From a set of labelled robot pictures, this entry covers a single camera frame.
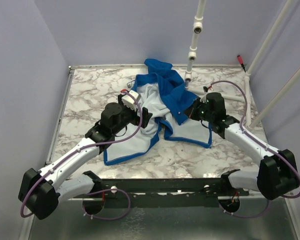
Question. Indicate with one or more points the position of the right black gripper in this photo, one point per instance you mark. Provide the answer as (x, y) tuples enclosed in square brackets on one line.
[(191, 111)]

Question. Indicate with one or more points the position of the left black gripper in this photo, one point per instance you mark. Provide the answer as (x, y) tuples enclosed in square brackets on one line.
[(134, 113)]

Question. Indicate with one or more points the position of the blue jacket with white lining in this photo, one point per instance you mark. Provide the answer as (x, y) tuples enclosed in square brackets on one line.
[(163, 93)]

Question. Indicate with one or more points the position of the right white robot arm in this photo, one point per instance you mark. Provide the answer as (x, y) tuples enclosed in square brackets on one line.
[(277, 170)]

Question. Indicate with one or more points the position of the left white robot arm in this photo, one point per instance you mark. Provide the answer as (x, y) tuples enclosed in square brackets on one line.
[(38, 191)]

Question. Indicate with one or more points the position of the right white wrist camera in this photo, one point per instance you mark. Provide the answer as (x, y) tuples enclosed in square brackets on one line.
[(204, 99)]

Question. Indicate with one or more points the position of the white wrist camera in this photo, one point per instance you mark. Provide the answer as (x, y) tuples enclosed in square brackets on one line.
[(204, 99), (131, 100)]

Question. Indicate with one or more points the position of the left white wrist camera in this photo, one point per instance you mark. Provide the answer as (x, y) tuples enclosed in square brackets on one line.
[(131, 100)]

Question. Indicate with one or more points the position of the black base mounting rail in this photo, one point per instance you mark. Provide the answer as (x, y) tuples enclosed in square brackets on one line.
[(162, 192)]

